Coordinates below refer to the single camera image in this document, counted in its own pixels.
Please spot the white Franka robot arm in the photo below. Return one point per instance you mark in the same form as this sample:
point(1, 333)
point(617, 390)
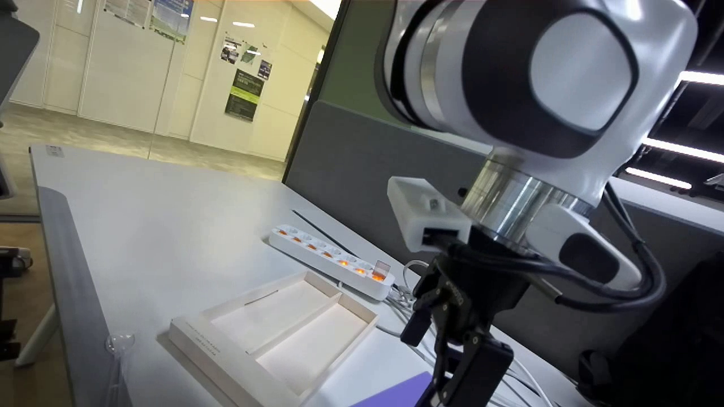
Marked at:
point(580, 74)

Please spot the gray office partition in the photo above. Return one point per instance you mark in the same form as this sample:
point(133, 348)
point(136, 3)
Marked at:
point(353, 158)

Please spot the blue wall poster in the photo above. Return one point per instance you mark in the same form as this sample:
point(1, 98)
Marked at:
point(170, 17)

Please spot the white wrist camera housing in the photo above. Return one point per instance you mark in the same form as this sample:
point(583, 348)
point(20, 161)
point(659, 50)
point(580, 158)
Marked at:
point(422, 210)

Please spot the green and black poster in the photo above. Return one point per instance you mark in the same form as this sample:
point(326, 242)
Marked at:
point(242, 95)

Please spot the shallow wooden divided box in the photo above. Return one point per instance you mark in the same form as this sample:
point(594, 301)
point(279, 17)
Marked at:
point(301, 341)

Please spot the white power strip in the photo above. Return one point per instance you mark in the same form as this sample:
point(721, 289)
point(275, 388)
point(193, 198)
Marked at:
point(331, 260)

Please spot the ceiling light strip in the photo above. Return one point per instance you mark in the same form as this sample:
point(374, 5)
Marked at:
point(681, 150)
point(656, 177)

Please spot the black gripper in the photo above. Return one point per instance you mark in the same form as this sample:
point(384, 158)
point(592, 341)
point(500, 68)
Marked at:
point(482, 282)

